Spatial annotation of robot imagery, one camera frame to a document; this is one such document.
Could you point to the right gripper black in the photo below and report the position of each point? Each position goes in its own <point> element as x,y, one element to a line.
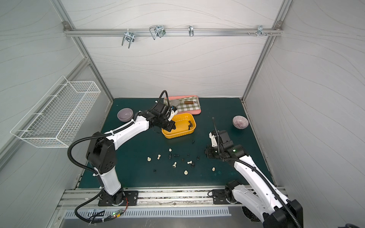
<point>212,152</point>

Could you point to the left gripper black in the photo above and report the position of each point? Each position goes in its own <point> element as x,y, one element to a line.
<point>166,123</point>

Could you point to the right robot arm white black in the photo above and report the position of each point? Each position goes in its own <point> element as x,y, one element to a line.
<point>264,202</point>

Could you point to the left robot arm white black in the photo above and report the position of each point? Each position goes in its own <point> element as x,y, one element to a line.
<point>101,154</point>

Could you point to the yellow plastic storage box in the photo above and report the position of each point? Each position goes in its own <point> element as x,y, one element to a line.
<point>181,123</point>

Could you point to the pink patterned bowl right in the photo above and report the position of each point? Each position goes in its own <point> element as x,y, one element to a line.
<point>240,122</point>

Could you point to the purple bowl left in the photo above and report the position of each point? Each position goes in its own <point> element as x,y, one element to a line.
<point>125,115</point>

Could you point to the green checkered cloth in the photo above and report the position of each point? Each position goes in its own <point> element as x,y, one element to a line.
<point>186,105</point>

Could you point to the pink tray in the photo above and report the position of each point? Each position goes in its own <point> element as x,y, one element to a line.
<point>188,105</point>

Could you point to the metal u-bolt clamp left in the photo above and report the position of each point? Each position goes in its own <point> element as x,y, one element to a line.
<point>128,38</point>

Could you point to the metal u-bolt clamp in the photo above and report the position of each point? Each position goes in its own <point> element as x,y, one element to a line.
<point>128,38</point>
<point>157,31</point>

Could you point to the metal u-bolt clamp middle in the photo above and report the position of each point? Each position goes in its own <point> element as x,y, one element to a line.
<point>157,31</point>

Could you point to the metal hook clamp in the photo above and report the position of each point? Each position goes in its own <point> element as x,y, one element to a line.
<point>191,31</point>

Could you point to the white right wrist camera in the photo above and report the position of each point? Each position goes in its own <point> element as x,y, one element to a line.
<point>213,140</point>

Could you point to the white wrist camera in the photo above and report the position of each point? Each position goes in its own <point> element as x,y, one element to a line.
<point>173,112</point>
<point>213,140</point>

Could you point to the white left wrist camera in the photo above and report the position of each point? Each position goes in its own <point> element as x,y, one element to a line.
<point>173,112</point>

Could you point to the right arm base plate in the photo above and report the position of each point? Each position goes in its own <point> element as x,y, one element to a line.
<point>222,197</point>

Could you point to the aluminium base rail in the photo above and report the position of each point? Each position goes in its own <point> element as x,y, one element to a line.
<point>149,197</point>

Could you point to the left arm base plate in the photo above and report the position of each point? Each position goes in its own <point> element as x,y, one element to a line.
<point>121,198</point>

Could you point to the white wire basket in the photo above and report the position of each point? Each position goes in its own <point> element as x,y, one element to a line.
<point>54,121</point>

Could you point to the metal bracket right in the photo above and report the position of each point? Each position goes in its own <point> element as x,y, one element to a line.
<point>259,32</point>

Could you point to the aluminium crossbar rail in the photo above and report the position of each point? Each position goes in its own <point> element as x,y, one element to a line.
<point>170,32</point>

